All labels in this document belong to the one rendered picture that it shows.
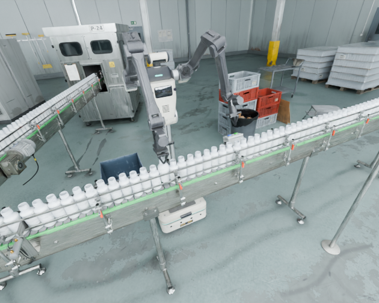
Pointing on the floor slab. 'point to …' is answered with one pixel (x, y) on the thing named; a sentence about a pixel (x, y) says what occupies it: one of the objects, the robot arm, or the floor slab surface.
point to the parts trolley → (281, 76)
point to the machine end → (82, 58)
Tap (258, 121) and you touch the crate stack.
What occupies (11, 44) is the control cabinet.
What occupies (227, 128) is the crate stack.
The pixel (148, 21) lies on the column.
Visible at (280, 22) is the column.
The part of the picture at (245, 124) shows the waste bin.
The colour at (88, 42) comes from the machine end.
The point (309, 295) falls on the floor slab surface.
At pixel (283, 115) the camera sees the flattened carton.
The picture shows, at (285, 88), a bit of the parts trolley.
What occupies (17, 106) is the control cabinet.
